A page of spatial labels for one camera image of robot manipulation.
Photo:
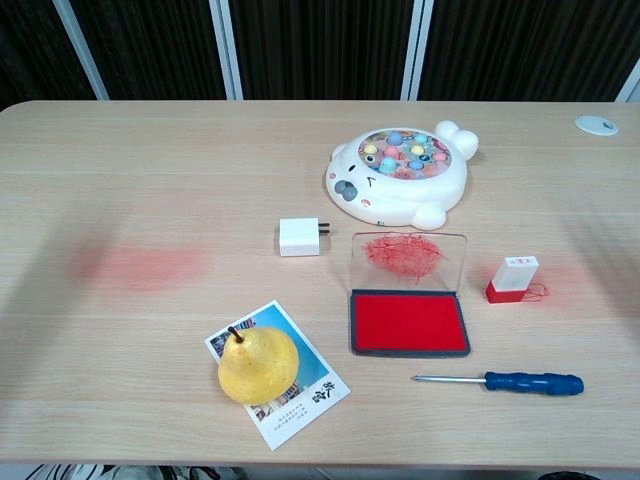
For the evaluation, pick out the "red and white stamp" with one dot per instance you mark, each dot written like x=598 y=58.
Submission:
x=515 y=275

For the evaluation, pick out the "white seal fishing toy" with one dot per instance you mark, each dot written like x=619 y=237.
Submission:
x=395 y=195

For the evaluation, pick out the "white USB charger plug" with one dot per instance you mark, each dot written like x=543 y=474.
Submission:
x=299 y=237

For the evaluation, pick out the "red ink pad clear lid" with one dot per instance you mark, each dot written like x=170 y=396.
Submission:
x=407 y=322

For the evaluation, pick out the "yellow pear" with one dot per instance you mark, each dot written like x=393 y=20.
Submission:
x=260 y=367

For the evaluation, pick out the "blue photo postcard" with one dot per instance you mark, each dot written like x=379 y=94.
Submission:
x=290 y=425

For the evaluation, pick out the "white round table grommet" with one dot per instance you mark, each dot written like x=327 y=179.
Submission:
x=592 y=125

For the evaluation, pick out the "white partition frame post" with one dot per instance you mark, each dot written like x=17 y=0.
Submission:
x=417 y=50
x=631 y=90
x=227 y=50
x=80 y=50

